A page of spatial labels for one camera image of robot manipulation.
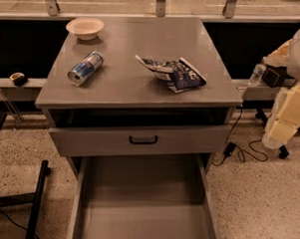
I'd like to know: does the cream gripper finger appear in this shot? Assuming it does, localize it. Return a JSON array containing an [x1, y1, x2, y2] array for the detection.
[[267, 82, 300, 144], [263, 40, 290, 68]]

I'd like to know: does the blue chip bag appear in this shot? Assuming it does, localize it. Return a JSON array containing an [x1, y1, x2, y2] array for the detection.
[[135, 55, 206, 93]]

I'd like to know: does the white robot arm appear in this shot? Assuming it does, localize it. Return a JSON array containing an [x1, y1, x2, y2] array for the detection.
[[262, 29, 300, 149]]

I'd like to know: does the grey top drawer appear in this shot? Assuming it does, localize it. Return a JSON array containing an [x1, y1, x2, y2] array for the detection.
[[49, 124, 230, 157]]

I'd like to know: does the grey drawer cabinet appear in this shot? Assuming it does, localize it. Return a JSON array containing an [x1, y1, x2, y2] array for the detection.
[[36, 17, 241, 171]]

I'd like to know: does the grey open middle drawer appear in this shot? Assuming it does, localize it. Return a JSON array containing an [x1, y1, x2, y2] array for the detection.
[[67, 154, 221, 239]]

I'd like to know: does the small black box speaker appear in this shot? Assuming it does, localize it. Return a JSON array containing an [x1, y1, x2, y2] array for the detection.
[[262, 66, 287, 88]]

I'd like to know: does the clear plastic water bottle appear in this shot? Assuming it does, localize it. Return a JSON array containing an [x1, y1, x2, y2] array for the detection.
[[248, 64, 267, 87]]

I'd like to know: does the black power adapter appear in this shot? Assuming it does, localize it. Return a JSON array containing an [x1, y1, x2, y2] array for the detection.
[[223, 142, 236, 156]]

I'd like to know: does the blue silver drink can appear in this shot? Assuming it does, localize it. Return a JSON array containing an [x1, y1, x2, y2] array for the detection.
[[67, 51, 104, 87]]

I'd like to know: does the cream paper bowl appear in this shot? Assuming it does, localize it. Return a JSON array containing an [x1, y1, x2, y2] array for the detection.
[[66, 18, 105, 41]]

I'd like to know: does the black yellow tape measure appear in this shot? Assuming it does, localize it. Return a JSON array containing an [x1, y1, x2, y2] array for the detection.
[[10, 72, 28, 86]]

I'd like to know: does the metal window bracket right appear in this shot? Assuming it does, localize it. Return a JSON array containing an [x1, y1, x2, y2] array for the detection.
[[222, 0, 238, 18]]

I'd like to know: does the metal window bracket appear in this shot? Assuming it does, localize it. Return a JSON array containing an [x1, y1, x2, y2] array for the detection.
[[222, 0, 238, 18], [45, 0, 60, 17], [155, 0, 166, 17]]

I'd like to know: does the metal window bracket middle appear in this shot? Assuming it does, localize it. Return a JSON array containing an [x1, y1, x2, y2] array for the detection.
[[155, 0, 166, 17]]

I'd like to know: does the black drawer handle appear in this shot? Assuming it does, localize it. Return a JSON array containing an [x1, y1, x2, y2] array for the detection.
[[129, 135, 158, 145]]

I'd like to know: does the metal window bracket left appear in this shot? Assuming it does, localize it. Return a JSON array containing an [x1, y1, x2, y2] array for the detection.
[[45, 0, 60, 17]]

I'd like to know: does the black stand frame left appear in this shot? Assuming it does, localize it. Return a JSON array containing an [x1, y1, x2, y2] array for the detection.
[[0, 112, 50, 239]]

